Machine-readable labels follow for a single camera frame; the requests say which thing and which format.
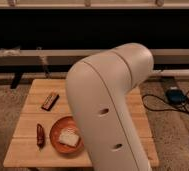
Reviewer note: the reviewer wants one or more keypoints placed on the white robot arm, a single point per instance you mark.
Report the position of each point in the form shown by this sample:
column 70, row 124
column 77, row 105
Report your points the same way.
column 96, row 89

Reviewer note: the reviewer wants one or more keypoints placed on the brown chocolate bar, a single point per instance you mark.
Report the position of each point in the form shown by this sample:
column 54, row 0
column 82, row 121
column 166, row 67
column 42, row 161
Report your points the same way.
column 50, row 101

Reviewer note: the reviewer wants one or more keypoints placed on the white bread slice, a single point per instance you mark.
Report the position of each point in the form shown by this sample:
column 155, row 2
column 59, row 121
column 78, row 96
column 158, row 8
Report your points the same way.
column 68, row 137

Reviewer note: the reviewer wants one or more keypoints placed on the orange round plate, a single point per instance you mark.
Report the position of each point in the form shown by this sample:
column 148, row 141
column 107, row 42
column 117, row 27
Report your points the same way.
column 64, row 123

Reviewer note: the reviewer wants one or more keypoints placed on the dark brown sausage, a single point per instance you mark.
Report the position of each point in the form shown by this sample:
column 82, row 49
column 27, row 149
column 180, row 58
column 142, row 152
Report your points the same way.
column 40, row 136

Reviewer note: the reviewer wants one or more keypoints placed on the wooden table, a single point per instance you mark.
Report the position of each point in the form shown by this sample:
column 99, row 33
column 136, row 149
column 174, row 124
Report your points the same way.
column 23, row 150

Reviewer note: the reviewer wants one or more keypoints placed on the white lower rail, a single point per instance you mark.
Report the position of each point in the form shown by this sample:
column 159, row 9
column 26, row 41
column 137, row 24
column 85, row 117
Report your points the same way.
column 32, row 57

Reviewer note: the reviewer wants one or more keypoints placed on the white top shelf rail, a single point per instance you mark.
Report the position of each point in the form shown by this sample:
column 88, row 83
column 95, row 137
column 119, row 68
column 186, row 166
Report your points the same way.
column 94, row 4

